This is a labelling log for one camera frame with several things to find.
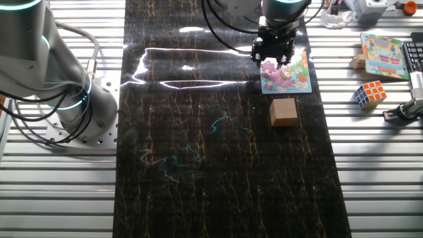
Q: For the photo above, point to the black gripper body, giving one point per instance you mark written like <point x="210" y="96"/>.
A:
<point x="276" y="38"/>

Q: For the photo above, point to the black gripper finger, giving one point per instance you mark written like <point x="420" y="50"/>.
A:
<point x="287" y="57"/>
<point x="257" y="57"/>

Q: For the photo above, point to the pink jigsaw puzzle piece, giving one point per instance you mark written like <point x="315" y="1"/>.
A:
<point x="270" y="61"/>

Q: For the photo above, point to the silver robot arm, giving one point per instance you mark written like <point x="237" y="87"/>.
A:
<point x="33" y="49"/>

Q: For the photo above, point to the colourful butterfly puzzle board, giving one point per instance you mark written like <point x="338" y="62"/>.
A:
<point x="291" y="79"/>

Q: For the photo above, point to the colourful cartoon vehicle puzzle board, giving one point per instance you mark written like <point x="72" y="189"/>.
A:
<point x="385" y="54"/>

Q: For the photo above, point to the plain wooden block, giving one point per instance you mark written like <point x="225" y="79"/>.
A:
<point x="284" y="112"/>

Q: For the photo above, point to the crumpled white wrapper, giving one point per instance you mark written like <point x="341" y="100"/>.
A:
<point x="337" y="19"/>

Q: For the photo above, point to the small pale wooden block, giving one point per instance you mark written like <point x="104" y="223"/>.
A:
<point x="358" y="61"/>

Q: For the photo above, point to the orange and white Rubik's cube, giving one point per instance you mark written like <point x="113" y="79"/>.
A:
<point x="370" y="94"/>

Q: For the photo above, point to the grey control box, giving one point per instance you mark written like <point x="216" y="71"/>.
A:
<point x="373" y="10"/>

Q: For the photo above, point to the black marble pattern mat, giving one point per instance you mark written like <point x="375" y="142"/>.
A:
<point x="215" y="165"/>

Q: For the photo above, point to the black computer keyboard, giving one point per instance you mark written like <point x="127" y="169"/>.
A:
<point x="413" y="54"/>

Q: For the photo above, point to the orange push button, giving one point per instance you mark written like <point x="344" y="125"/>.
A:
<point x="410" y="7"/>

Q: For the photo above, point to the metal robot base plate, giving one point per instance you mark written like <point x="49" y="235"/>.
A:
<point x="105" y="109"/>

